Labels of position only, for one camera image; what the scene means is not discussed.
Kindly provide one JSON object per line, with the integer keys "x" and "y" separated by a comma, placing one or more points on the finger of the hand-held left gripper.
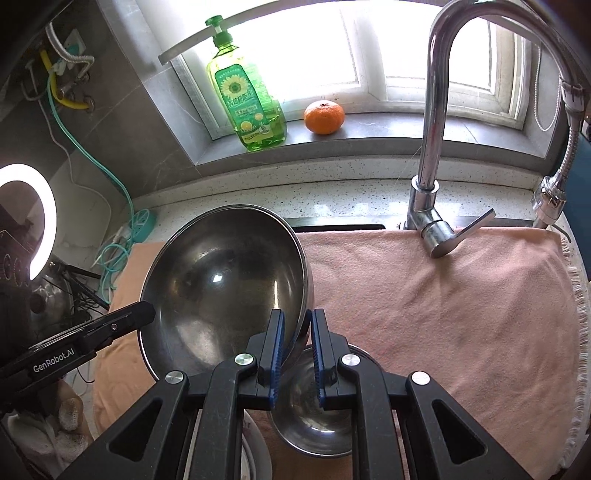
{"x": 124, "y": 318}

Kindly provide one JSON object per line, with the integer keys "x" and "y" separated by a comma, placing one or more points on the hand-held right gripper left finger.
{"x": 275, "y": 355}

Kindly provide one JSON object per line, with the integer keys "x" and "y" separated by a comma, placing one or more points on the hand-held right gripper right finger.
{"x": 318, "y": 355}

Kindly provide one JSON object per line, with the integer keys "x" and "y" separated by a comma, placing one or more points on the small steel bowl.
{"x": 300, "y": 415}

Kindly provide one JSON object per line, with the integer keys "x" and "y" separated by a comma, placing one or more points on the large steel bowl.
{"x": 217, "y": 286}

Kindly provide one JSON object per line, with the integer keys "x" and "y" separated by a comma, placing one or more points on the large pink floral plate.
{"x": 254, "y": 452}

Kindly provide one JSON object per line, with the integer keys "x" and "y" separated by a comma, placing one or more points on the person's left hand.
{"x": 69, "y": 410}

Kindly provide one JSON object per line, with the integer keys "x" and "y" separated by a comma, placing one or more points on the black tripod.
{"x": 85, "y": 274}

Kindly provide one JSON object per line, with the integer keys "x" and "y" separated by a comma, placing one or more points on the teal power strip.
{"x": 141, "y": 226}

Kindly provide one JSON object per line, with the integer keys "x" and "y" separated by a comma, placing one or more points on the peach towel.
{"x": 438, "y": 323}

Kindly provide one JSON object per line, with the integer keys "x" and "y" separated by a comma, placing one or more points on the orange mandarin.
{"x": 324, "y": 117}

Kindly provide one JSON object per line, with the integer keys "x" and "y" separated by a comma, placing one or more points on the green dish soap bottle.
{"x": 244, "y": 110}

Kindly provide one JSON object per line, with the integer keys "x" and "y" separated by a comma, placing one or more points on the chrome faucet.
{"x": 429, "y": 138}

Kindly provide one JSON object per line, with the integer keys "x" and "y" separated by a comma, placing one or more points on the frosted window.
{"x": 392, "y": 46}

